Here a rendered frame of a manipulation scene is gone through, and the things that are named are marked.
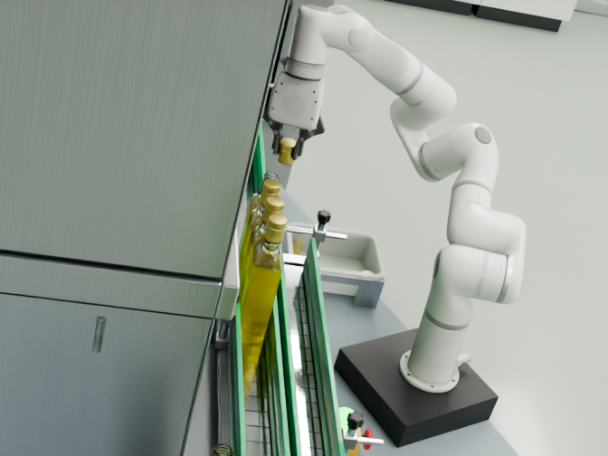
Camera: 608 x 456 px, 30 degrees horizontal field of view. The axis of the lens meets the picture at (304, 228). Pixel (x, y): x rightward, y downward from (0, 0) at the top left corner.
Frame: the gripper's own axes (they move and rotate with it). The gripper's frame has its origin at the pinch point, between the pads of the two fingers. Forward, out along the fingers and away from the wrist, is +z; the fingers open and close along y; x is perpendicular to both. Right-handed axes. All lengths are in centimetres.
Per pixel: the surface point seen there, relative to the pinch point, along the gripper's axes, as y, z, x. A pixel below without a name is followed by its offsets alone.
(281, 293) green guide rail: 8.3, 24.1, -16.7
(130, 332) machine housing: 1, 5, -85
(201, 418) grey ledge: 4, 39, -46
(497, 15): 15, 23, 414
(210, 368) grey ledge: 1.0, 35.7, -33.0
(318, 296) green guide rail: 14.9, 24.0, -13.3
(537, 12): 36, 16, 414
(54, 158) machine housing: -9, -20, -95
